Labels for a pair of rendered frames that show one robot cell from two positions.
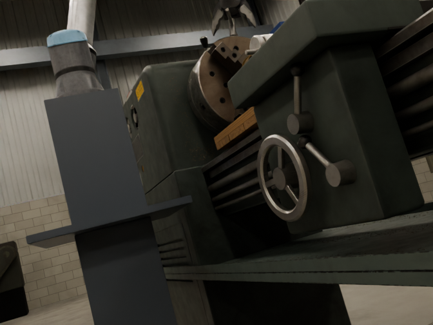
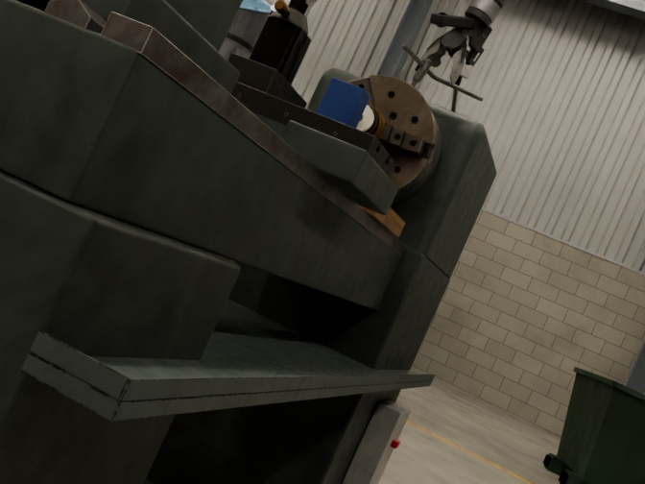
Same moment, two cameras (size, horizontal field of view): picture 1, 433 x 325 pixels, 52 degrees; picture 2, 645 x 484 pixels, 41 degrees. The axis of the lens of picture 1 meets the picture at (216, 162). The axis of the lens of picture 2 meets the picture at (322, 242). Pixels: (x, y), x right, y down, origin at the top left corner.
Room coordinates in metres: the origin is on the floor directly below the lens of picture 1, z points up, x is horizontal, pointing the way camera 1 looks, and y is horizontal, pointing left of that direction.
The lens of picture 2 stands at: (-0.25, -1.55, 0.72)
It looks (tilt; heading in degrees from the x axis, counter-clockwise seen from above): 2 degrees up; 40
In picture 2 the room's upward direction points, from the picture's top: 24 degrees clockwise
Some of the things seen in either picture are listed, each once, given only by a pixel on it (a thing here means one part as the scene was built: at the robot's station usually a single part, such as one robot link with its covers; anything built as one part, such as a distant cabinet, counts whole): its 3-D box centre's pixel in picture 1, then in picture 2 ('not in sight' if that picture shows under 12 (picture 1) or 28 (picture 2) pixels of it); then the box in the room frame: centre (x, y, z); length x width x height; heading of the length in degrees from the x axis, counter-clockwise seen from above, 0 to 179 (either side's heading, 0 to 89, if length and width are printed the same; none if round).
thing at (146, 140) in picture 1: (197, 129); (393, 178); (1.80, 0.04, 1.06); 0.59 x 0.48 x 0.39; 23
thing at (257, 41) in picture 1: (259, 47); not in sight; (0.79, -0.13, 0.95); 0.07 x 0.04 x 0.04; 113
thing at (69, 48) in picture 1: (70, 54); (245, 18); (1.27, 0.34, 1.27); 0.13 x 0.12 x 0.14; 12
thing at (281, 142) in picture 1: (316, 149); not in sight; (0.77, -0.17, 0.73); 0.27 x 0.12 x 0.27; 23
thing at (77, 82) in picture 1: (78, 89); (226, 55); (1.26, 0.34, 1.15); 0.15 x 0.15 x 0.10
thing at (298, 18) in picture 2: not in sight; (291, 20); (0.86, -0.30, 1.14); 0.08 x 0.08 x 0.03
